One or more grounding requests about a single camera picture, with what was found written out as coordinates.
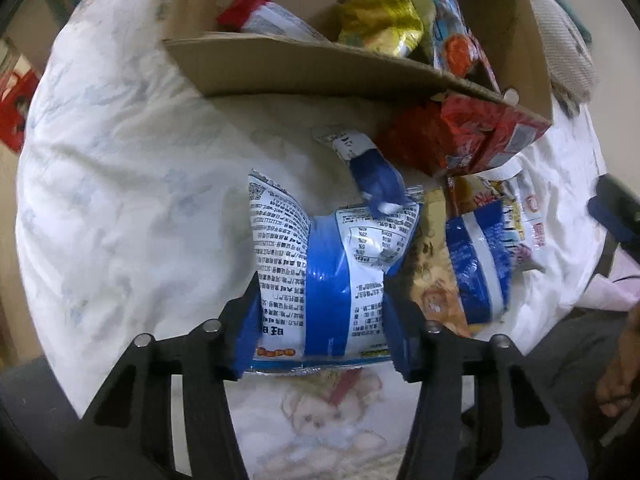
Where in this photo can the blue white striped bag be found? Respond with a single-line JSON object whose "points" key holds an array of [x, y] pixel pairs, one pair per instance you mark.
{"points": [[481, 262]]}

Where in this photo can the red shopping bag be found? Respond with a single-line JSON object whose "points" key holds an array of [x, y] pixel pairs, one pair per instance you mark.
{"points": [[15, 103]]}

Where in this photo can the small blue white wrapper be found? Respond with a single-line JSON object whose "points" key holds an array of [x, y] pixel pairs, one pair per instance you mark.
{"points": [[379, 183]]}

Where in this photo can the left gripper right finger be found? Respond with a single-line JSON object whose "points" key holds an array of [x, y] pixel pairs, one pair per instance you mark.
{"points": [[480, 413]]}

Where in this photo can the right hand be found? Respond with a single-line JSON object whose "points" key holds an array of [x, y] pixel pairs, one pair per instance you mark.
{"points": [[615, 390]]}

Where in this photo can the brown cardboard box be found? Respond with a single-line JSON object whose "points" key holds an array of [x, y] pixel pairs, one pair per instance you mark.
{"points": [[220, 63]]}

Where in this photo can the blue white snack bag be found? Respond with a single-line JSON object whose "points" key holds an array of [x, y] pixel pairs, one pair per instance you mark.
{"points": [[321, 279]]}

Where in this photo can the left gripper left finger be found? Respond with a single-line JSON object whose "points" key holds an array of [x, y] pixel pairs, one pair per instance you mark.
{"points": [[126, 431]]}

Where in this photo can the tan peanut snack bag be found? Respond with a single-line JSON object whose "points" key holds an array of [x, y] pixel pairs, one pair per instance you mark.
{"points": [[433, 285]]}

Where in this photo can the white red chips bag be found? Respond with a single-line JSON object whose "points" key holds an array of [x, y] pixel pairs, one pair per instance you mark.
{"points": [[456, 50]]}

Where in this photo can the white floral bed sheet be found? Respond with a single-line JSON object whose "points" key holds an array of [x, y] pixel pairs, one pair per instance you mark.
{"points": [[132, 217]]}

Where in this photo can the yellow green snack bag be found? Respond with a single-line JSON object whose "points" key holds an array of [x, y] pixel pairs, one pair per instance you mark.
{"points": [[389, 27]]}

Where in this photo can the checkered floral duvet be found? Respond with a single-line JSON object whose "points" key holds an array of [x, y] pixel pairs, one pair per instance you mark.
{"points": [[570, 66]]}

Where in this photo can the small red white snack bar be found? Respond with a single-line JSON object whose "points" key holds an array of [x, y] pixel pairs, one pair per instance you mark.
{"points": [[265, 17]]}

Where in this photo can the red candy bag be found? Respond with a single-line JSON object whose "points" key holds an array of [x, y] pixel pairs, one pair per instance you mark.
{"points": [[455, 135]]}

